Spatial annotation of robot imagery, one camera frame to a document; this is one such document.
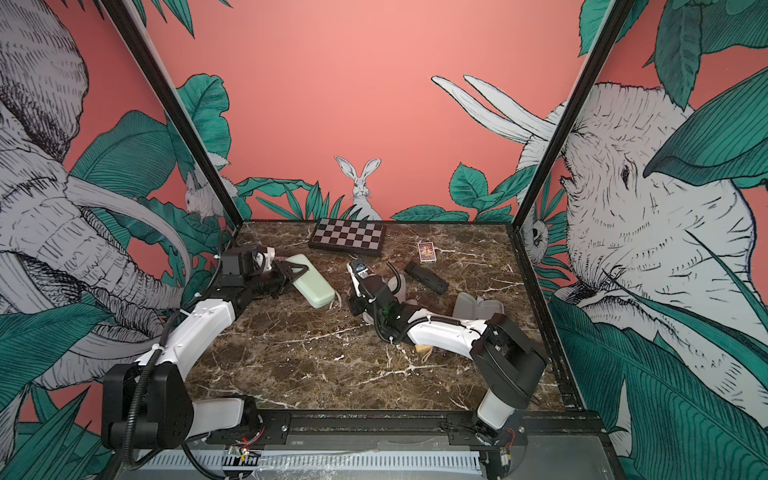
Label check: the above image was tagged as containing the white umbrella case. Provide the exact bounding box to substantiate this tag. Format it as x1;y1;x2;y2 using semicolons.
387;275;407;303

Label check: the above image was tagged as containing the black umbrella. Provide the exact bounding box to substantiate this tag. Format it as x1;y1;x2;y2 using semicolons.
405;261;448;295

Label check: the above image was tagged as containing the beige umbrella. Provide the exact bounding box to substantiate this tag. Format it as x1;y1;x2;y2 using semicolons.
414;345;433;355

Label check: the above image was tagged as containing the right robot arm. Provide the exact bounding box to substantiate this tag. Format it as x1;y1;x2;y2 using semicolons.
350;271;548;446

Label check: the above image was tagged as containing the playing card box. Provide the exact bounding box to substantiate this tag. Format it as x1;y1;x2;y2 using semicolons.
417;242;437;263

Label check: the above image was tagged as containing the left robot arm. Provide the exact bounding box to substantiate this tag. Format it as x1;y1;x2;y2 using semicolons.
101;244;310;471

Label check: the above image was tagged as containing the grey umbrella case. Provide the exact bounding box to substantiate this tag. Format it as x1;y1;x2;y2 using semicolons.
452;292;504;320
286;254;336;309

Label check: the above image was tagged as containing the folding chessboard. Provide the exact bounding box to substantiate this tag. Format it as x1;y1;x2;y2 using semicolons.
308;219;386;257

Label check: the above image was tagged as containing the white slotted cable duct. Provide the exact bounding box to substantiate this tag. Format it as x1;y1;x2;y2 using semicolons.
131;449;484;475

